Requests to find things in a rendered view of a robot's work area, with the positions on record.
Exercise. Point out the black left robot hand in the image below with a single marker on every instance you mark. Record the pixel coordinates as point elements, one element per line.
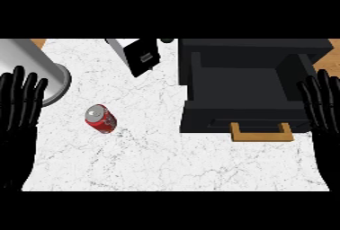
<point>18,125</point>

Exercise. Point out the dark grey cabinet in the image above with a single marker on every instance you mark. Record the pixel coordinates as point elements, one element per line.
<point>256,48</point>

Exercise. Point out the black and grey appliance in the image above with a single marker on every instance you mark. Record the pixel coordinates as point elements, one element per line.
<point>138,55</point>

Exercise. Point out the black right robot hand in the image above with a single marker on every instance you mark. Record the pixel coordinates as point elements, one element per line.
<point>327,131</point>

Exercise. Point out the large grey metal cylinder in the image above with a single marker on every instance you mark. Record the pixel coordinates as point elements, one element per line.
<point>31,69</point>

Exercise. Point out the dark grey open drawer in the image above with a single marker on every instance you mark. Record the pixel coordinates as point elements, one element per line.
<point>244,99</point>

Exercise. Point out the red soda can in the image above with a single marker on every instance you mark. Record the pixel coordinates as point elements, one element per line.
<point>101,118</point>

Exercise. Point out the small dark round object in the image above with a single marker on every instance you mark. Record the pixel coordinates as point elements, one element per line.
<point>167,40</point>

